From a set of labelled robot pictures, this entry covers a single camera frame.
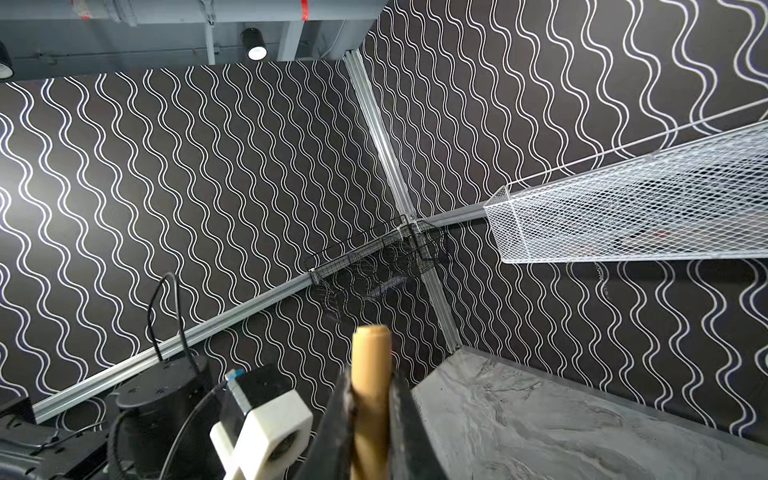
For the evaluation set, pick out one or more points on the tan pen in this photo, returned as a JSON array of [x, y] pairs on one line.
[[371, 373]]

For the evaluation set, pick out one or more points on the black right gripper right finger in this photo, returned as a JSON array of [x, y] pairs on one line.
[[411, 454]]

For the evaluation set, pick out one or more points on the white wire mesh basket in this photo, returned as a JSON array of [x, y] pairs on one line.
[[706, 199]]

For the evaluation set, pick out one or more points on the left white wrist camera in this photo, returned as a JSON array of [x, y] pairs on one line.
[[264, 425]]

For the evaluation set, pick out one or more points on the ceiling spot lamp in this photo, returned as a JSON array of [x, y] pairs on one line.
[[254, 44]]

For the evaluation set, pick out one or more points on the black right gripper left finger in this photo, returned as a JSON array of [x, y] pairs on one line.
[[329, 455]]

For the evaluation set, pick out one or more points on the aluminium corner post left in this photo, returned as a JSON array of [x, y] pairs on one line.
[[390, 164]]

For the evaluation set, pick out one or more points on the black wire basket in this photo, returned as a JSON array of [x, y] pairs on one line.
[[367, 264]]

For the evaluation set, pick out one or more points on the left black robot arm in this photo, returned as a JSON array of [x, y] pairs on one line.
[[156, 433]]

